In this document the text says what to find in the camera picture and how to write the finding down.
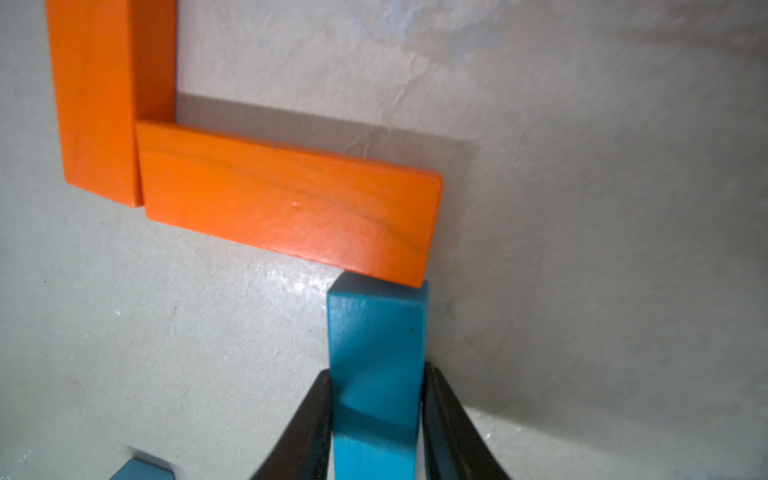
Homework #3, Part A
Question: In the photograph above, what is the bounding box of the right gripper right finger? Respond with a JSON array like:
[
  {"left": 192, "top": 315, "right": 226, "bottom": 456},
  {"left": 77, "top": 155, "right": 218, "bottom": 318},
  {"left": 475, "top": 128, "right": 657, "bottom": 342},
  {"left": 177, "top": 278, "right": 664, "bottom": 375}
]
[{"left": 422, "top": 362, "right": 510, "bottom": 480}]

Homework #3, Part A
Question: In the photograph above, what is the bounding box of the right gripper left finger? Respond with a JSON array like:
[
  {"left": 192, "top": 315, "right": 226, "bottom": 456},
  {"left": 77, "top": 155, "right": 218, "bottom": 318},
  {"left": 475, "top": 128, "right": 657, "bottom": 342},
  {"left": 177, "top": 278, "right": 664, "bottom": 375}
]
[{"left": 251, "top": 370, "right": 333, "bottom": 480}]

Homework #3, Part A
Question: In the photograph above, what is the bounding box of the teal building block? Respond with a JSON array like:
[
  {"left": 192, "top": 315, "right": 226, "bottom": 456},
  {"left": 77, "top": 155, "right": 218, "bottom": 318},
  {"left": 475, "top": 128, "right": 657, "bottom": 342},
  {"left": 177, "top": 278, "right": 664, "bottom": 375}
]
[{"left": 327, "top": 272, "right": 429, "bottom": 479}]

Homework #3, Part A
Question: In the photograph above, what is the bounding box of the light blue building block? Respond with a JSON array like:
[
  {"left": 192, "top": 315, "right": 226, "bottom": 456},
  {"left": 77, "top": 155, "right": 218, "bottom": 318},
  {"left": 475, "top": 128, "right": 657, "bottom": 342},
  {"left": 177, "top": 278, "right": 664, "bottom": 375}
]
[{"left": 110, "top": 458, "right": 175, "bottom": 480}]

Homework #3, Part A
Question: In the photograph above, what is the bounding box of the orange building block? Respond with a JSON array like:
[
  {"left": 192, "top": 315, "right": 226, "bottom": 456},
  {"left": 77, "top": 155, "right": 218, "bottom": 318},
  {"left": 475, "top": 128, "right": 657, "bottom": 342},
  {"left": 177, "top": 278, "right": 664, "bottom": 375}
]
[
  {"left": 137, "top": 121, "right": 443, "bottom": 287},
  {"left": 45, "top": 0, "right": 177, "bottom": 207}
]

